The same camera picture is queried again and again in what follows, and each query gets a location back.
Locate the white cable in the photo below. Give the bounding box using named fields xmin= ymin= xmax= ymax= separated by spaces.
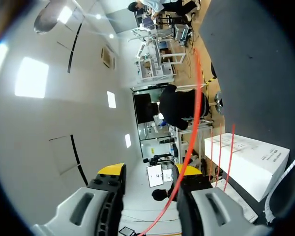
xmin=264 ymin=146 xmax=295 ymax=223

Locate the person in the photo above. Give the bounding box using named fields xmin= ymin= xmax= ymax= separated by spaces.
xmin=151 ymin=183 xmax=179 ymax=203
xmin=127 ymin=0 xmax=202 ymax=22
xmin=159 ymin=84 xmax=210 ymax=130

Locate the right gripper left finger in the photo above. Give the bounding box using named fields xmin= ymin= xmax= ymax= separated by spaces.
xmin=30 ymin=162 xmax=127 ymax=236

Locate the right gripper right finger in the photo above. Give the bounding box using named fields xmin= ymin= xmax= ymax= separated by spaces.
xmin=172 ymin=164 xmax=273 ymax=236

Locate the long red tape strip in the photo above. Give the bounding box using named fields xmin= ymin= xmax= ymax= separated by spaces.
xmin=137 ymin=48 xmax=204 ymax=236

